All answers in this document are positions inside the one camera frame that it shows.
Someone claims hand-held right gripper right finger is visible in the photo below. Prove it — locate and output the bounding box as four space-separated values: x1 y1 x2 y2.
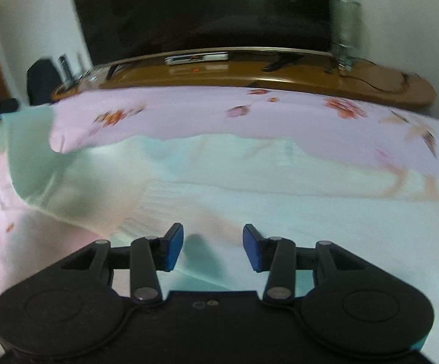
242 223 361 307

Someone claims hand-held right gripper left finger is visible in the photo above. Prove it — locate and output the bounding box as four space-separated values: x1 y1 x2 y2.
59 222 184 306

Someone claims white knit sweater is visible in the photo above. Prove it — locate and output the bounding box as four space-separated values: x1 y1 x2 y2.
1 106 439 304

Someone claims pink floral blanket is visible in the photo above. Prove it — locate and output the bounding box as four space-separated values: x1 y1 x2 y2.
0 85 439 353

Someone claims brown wooden television cabinet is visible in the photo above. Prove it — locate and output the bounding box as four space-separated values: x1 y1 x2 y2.
50 47 438 109

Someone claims black television foot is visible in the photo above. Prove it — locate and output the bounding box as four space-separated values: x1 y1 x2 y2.
106 64 130 81
262 53 304 72

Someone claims silver set-top box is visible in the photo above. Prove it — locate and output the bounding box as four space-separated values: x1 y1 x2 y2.
165 52 230 66

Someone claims dark upright gadget on stand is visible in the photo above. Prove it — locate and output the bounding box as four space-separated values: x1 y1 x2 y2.
58 55 73 83

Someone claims dark chair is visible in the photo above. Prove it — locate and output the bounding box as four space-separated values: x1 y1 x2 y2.
26 58 63 106

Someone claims clear glass table lamp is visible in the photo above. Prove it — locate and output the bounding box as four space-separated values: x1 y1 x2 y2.
330 0 363 76

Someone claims black flat television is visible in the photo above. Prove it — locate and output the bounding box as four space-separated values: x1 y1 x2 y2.
66 0 334 68

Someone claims black cable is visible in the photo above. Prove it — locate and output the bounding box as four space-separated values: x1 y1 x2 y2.
325 65 419 95

